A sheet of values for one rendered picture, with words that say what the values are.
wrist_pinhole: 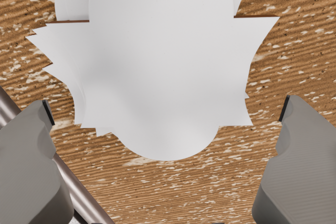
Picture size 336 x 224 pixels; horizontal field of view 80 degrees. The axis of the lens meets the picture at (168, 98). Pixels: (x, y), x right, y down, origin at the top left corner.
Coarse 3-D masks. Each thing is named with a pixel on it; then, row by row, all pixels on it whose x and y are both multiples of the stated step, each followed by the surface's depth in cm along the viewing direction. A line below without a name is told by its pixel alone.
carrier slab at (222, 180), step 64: (0, 0) 14; (256, 0) 13; (320, 0) 13; (0, 64) 16; (256, 64) 16; (320, 64) 16; (64, 128) 20; (256, 128) 19; (128, 192) 25; (192, 192) 25; (256, 192) 25
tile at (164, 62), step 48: (96, 0) 10; (144, 0) 10; (192, 0) 10; (96, 48) 12; (144, 48) 12; (192, 48) 12; (240, 48) 12; (96, 96) 14; (144, 96) 14; (192, 96) 14; (240, 96) 13; (144, 144) 16; (192, 144) 16
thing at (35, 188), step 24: (24, 120) 9; (48, 120) 11; (0, 144) 8; (24, 144) 8; (48, 144) 9; (0, 168) 7; (24, 168) 7; (48, 168) 7; (0, 192) 6; (24, 192) 6; (48, 192) 6; (0, 216) 5; (24, 216) 5; (48, 216) 6; (72, 216) 7
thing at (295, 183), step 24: (288, 96) 10; (288, 120) 9; (312, 120) 8; (288, 144) 7; (312, 144) 7; (288, 168) 6; (312, 168) 6; (264, 192) 6; (288, 192) 6; (312, 192) 6; (264, 216) 6; (288, 216) 5; (312, 216) 5
